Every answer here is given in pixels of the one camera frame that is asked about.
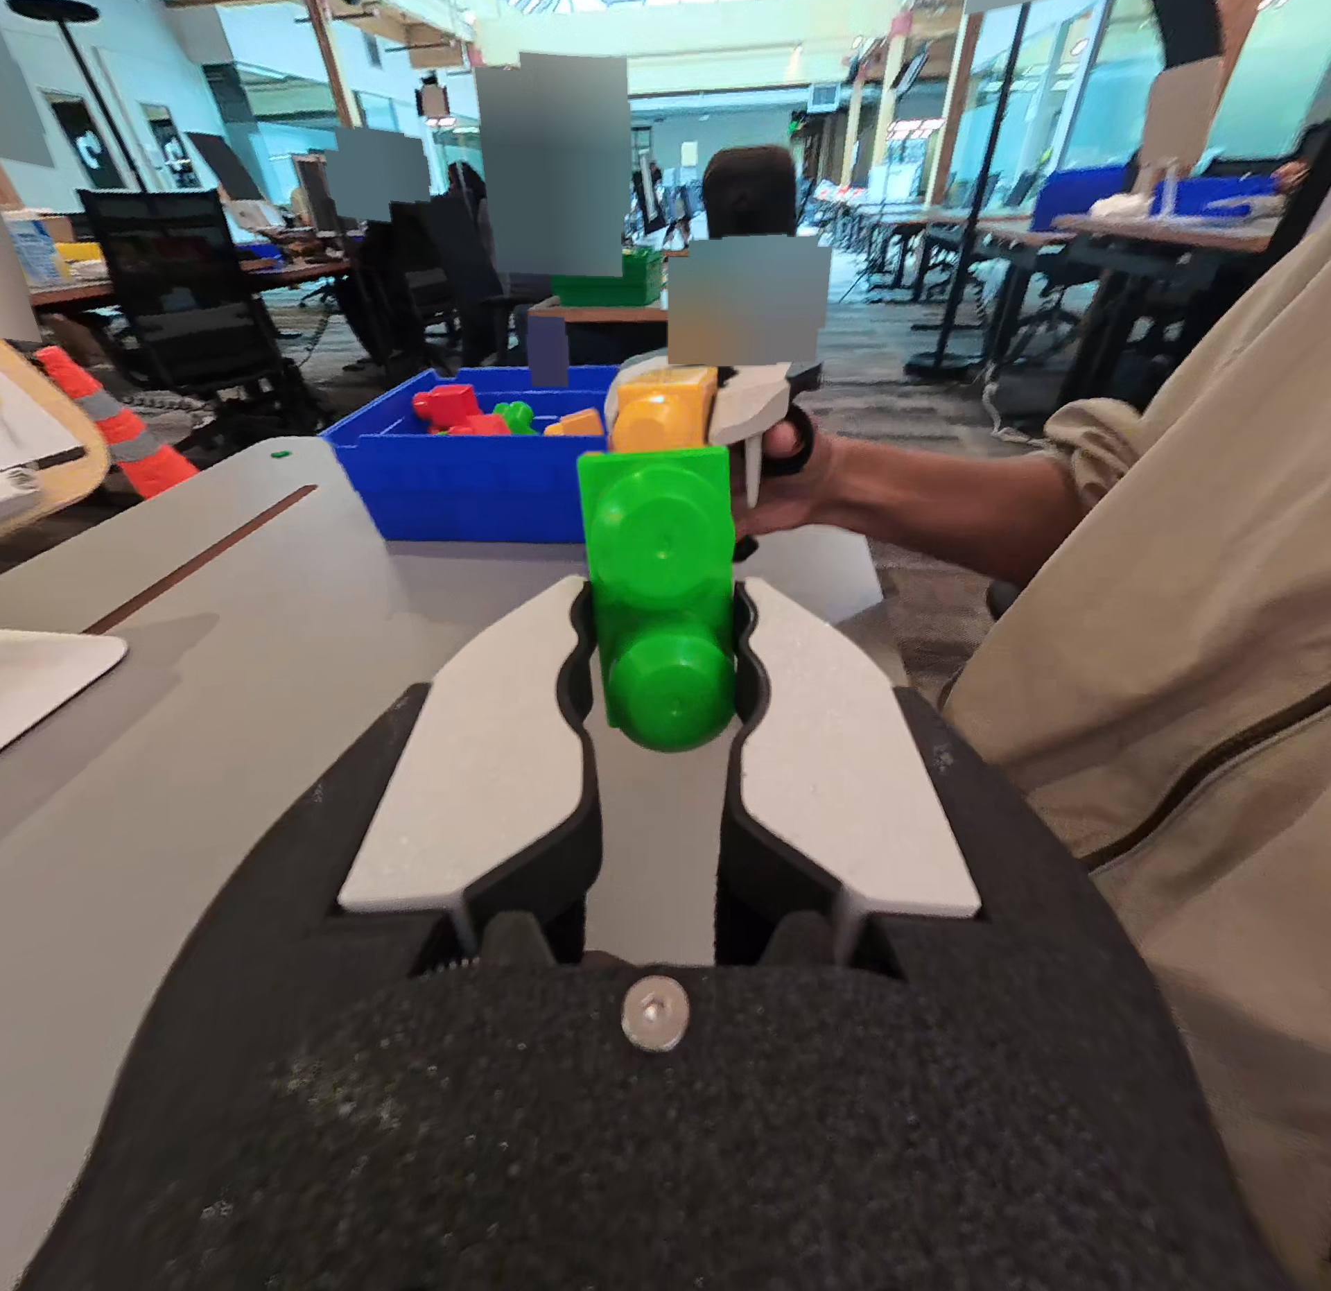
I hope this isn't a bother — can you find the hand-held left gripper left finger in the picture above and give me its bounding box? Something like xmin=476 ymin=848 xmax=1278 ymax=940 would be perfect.
xmin=340 ymin=578 xmax=605 ymax=918

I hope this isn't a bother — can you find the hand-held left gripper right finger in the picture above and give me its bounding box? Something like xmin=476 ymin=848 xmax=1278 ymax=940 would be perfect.
xmin=720 ymin=578 xmax=983 ymax=918

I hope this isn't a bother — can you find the red toy block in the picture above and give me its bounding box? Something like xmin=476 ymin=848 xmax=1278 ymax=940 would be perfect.
xmin=412 ymin=383 xmax=512 ymax=440

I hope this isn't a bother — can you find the blue plastic bin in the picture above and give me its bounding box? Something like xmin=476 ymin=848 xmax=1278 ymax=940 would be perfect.
xmin=323 ymin=366 xmax=621 ymax=544
xmin=1034 ymin=162 xmax=1281 ymax=228

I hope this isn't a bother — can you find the person's right forearm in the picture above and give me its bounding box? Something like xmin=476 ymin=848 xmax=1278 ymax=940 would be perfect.
xmin=822 ymin=434 xmax=1087 ymax=585

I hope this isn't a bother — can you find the person's right hand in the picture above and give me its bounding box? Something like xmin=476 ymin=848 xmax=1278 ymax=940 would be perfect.
xmin=732 ymin=422 xmax=844 ymax=540

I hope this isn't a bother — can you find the green crate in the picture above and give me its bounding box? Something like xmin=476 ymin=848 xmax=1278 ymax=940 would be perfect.
xmin=552 ymin=247 xmax=667 ymax=309

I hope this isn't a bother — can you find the black office chair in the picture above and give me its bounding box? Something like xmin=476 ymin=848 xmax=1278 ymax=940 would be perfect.
xmin=354 ymin=193 xmax=512 ymax=368
xmin=79 ymin=189 xmax=313 ymax=430

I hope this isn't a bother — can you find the black floor lamp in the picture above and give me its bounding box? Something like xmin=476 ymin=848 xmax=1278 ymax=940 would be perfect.
xmin=905 ymin=2 xmax=1041 ymax=384
xmin=7 ymin=0 xmax=130 ymax=194

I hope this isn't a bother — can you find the person's beige jacket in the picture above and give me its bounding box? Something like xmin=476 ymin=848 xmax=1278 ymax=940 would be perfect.
xmin=947 ymin=210 xmax=1331 ymax=1291

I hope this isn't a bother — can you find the white document stand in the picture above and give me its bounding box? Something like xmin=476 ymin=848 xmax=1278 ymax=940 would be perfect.
xmin=0 ymin=630 xmax=130 ymax=752

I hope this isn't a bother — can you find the orange traffic cone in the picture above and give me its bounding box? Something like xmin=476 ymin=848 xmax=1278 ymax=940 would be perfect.
xmin=37 ymin=346 xmax=200 ymax=498

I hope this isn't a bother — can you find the wooden clipboard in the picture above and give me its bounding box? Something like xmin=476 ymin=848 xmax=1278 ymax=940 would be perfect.
xmin=0 ymin=346 xmax=110 ymax=534

